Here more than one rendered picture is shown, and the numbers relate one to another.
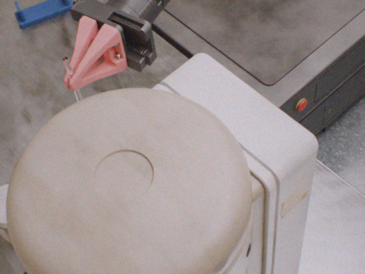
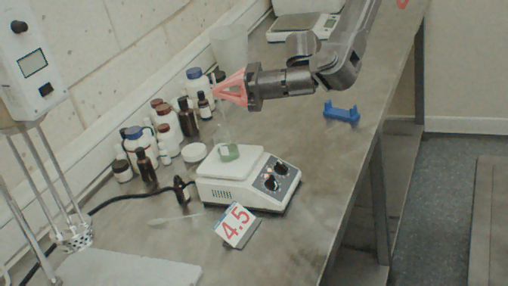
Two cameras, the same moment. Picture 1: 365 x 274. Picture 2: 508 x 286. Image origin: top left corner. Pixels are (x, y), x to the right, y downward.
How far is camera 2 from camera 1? 0.79 m
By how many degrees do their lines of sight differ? 50
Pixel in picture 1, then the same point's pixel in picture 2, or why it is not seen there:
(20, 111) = (269, 141)
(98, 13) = (249, 69)
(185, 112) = not seen: outside the picture
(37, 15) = (334, 112)
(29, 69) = (298, 129)
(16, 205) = not seen: outside the picture
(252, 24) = not seen: outside the picture
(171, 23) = (484, 216)
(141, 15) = (266, 83)
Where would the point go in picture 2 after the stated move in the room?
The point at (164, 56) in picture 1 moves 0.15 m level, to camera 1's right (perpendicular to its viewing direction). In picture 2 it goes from (350, 166) to (401, 194)
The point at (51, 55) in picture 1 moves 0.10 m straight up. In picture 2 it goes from (313, 131) to (308, 97)
